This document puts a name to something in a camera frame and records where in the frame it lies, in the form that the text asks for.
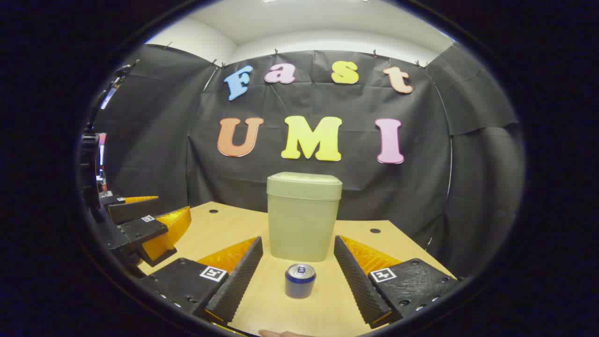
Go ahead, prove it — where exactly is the black backdrop cloth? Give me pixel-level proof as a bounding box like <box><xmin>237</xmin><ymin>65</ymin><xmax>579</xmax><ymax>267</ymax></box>
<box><xmin>91</xmin><ymin>43</ymin><xmax>526</xmax><ymax>281</ymax></box>

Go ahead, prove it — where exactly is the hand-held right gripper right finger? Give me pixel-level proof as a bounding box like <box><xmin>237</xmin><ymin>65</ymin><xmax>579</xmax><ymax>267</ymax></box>
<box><xmin>333</xmin><ymin>235</ymin><xmax>461</xmax><ymax>329</ymax></box>

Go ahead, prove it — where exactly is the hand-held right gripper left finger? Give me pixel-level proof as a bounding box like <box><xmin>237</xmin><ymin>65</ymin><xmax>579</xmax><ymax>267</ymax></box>
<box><xmin>140</xmin><ymin>235</ymin><xmax>263</xmax><ymax>326</ymax></box>

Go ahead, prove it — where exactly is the green desktop garbage bin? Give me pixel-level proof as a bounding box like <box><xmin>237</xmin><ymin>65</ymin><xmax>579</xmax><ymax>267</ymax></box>
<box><xmin>266</xmin><ymin>172</ymin><xmax>343</xmax><ymax>263</ymax></box>

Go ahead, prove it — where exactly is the blue silver pop can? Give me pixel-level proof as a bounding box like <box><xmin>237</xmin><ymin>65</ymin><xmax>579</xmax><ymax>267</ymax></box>
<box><xmin>285</xmin><ymin>263</ymin><xmax>317</xmax><ymax>300</ymax></box>

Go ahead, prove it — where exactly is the wooden desktop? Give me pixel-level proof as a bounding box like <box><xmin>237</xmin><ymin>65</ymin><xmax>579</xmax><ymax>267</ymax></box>
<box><xmin>138</xmin><ymin>201</ymin><xmax>457</xmax><ymax>337</ymax></box>

